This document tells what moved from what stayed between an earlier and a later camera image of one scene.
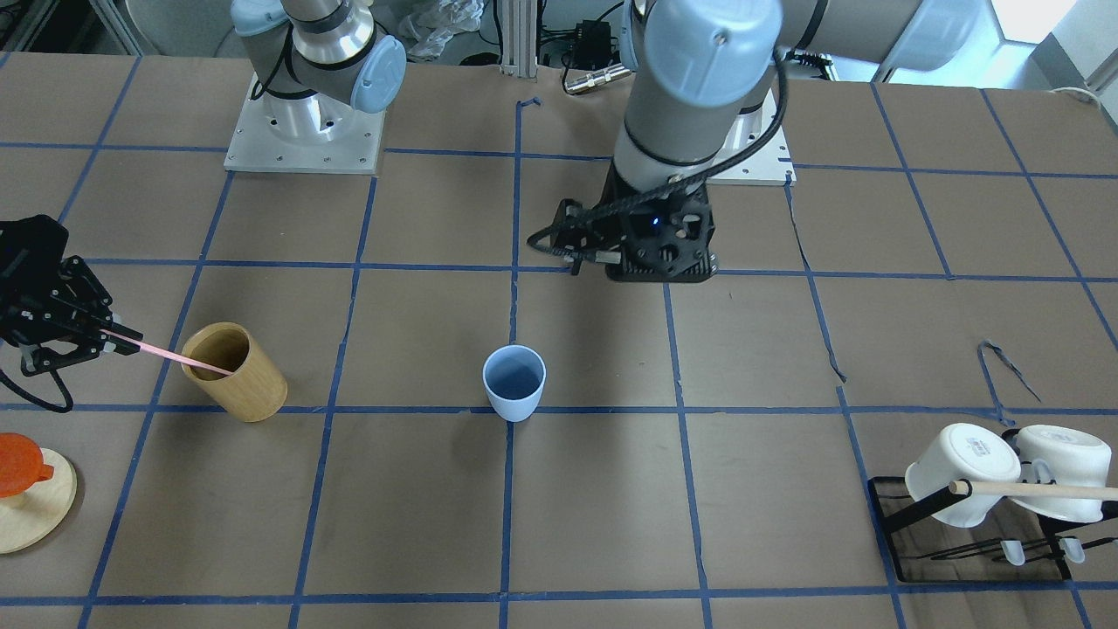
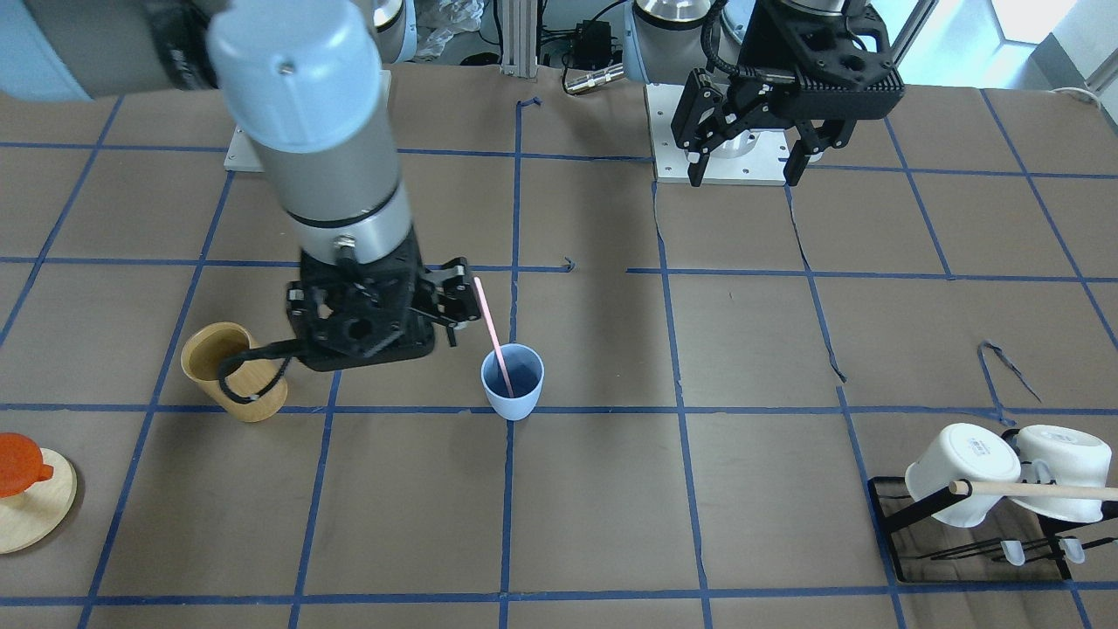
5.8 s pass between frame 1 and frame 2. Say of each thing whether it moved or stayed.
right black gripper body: moved
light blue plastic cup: stayed
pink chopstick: moved
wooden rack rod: stayed
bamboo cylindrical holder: stayed
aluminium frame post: stayed
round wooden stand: stayed
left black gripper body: moved
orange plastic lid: stayed
